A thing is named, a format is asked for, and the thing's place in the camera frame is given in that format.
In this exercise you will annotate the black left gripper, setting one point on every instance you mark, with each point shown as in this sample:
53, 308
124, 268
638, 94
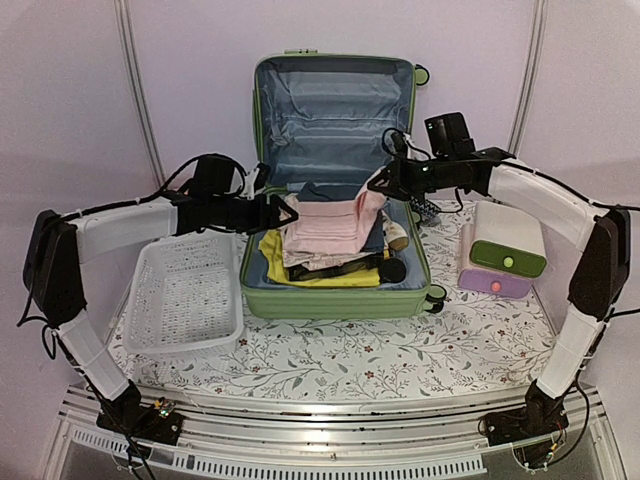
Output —
273, 218

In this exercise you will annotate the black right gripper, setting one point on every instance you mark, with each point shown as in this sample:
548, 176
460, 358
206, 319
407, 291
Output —
402, 189

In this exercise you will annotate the dark blue garment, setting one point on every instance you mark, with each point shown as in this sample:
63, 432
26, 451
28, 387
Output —
311, 191

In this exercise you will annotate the pink towel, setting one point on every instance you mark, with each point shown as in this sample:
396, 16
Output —
345, 226

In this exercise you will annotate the green hard-shell suitcase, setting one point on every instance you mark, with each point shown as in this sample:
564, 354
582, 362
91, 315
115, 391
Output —
320, 118

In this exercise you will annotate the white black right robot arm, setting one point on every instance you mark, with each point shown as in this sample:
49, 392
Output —
601, 233

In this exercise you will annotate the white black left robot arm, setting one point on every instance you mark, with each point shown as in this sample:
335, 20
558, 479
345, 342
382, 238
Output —
77, 261

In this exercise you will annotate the yellow folded garment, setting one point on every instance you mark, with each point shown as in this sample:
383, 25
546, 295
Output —
270, 247

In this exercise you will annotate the blue white patterned bowl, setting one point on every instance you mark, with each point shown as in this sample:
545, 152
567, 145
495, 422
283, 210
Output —
425, 212

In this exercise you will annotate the cream patterned folded garment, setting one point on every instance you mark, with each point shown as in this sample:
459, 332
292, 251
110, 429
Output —
318, 261

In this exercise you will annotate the black mesh garment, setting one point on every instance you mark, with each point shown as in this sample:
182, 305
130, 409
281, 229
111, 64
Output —
301, 273

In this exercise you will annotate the black round object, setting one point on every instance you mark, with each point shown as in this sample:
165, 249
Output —
392, 271

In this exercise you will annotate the white perforated plastic basket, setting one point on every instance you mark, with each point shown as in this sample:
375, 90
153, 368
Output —
185, 299

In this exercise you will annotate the white green purple drawer box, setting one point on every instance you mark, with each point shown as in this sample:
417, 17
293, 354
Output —
501, 251

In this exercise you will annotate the floral patterned table cloth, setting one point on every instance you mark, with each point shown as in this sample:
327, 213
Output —
477, 343

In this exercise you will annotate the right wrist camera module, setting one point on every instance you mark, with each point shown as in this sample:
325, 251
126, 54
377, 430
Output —
395, 144

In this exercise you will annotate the right aluminium wall post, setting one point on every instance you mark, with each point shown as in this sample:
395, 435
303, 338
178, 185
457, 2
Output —
534, 53

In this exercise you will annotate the aluminium wall post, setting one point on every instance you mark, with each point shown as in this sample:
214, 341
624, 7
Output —
534, 53
124, 22

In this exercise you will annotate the aluminium front rail frame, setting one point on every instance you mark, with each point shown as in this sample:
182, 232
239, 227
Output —
235, 437

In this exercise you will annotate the left aluminium wall post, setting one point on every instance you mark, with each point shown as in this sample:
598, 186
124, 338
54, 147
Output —
124, 22

